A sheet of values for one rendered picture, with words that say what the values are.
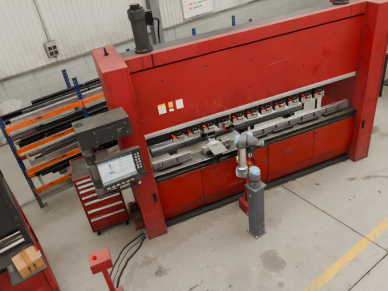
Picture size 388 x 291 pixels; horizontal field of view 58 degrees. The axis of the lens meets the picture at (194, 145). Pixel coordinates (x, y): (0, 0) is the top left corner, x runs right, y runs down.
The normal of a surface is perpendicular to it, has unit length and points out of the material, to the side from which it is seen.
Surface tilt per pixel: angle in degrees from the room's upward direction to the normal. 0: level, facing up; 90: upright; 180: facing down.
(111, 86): 90
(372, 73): 90
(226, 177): 90
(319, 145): 90
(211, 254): 0
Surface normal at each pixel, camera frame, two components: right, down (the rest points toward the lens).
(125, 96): 0.36, 0.47
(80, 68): 0.58, 0.39
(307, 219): -0.12, -0.83
